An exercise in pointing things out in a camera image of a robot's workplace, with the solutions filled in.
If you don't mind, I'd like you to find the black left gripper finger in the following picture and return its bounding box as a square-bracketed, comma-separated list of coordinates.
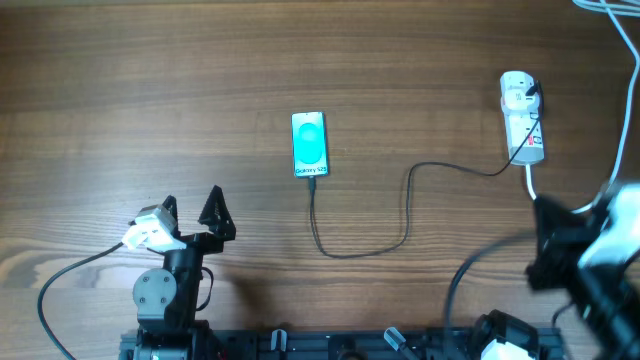
[162, 195, 179, 235]
[198, 185, 236, 241]

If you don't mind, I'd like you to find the blue screen smartphone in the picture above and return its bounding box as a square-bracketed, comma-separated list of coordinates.
[291, 112, 329, 178]

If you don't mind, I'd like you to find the black charger cable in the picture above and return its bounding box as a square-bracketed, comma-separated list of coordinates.
[306, 110, 543, 260]

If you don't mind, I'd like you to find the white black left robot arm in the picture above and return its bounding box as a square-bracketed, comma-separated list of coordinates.
[36, 186, 236, 359]

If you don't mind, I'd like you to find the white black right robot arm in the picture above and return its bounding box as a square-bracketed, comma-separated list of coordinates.
[442, 184, 639, 359]

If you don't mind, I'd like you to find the white power strip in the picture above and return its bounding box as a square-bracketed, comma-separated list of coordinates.
[500, 70, 544, 166]

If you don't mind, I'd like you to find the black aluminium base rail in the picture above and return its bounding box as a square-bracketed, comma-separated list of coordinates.
[118, 328, 565, 360]

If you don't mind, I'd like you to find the white power cord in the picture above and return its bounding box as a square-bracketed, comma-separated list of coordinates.
[524, 0, 640, 216]

